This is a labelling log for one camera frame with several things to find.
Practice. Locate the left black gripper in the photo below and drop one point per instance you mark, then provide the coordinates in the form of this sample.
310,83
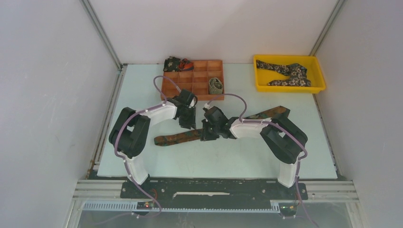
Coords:
191,122

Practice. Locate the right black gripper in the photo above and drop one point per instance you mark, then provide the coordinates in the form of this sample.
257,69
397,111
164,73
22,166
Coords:
206,136

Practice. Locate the green orange patterned tie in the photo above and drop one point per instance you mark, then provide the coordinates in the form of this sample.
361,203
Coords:
193,135

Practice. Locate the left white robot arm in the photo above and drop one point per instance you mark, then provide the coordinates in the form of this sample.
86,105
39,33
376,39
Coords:
130,131

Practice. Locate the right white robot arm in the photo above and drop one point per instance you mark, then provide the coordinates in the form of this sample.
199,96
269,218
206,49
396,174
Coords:
284,139

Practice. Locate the orange compartment tray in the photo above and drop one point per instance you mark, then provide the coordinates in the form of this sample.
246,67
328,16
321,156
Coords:
196,81

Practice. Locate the rolled olive green tie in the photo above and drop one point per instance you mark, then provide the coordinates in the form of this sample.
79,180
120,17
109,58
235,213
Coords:
215,86

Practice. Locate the rolled red black tie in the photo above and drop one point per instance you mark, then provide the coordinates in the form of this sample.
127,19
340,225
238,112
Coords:
185,65

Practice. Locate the rolled black floral tie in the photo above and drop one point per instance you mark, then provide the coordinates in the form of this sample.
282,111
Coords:
171,64

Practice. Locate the yellow plastic bin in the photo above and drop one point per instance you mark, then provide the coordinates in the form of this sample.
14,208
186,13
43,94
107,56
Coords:
263,77

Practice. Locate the dark floral tie in bin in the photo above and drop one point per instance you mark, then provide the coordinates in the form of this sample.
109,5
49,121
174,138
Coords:
296,73

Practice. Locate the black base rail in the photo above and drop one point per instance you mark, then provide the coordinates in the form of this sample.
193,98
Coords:
212,194

